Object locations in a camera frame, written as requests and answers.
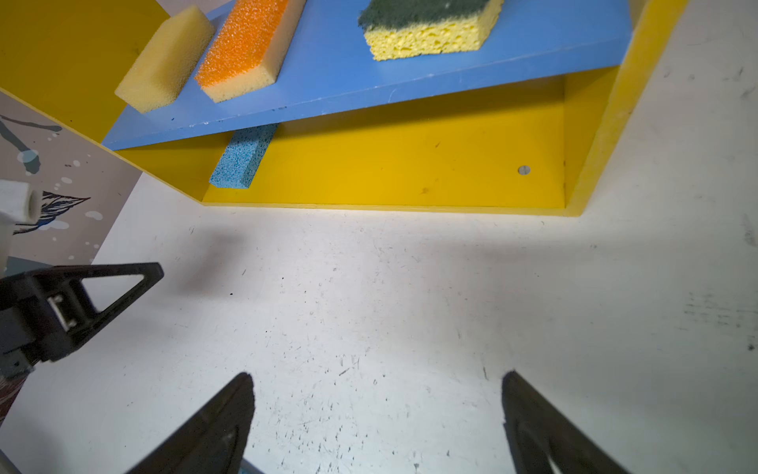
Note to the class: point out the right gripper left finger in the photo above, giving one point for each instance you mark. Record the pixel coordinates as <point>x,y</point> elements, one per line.
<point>214,439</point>

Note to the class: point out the blue sponge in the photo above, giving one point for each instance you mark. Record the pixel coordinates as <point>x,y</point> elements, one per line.
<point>242,157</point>

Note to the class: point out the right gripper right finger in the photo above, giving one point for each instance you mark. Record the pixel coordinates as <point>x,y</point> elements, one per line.
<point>541,439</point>

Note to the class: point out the yellow shelf unit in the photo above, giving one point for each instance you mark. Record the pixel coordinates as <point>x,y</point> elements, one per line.
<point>525,125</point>

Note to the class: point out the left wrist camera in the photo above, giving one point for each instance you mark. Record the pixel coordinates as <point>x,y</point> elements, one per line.
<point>20,204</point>

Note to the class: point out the yellow orange-tinted sponge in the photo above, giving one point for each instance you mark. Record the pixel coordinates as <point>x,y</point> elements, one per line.
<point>159,74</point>

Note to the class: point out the orange sponge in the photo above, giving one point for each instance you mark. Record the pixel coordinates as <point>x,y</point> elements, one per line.
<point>248,52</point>

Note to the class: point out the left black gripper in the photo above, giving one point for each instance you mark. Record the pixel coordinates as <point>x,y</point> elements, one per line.
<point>50,314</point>

